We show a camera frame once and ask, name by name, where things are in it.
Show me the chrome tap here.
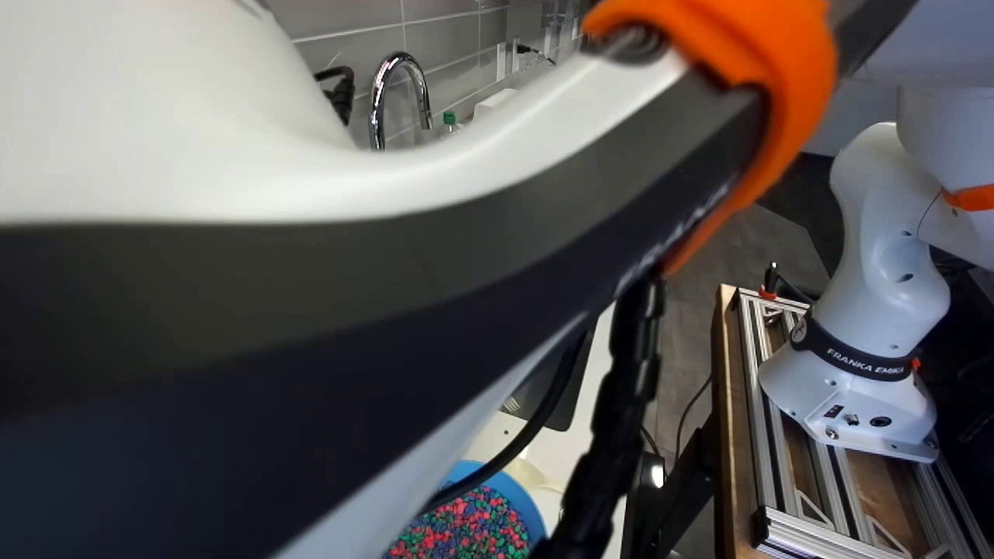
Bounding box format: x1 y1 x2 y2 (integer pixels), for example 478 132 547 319
368 51 434 151

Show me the heap of colourful cereal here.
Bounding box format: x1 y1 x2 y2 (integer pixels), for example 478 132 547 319
386 485 533 559

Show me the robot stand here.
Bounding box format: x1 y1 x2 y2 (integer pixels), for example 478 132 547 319
635 283 994 559

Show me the white container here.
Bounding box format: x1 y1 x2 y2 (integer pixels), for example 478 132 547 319
472 88 520 122

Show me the blue bowl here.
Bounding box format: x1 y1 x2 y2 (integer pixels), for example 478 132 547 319
384 460 549 559

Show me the black cable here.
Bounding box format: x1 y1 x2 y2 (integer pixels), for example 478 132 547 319
674 375 714 460

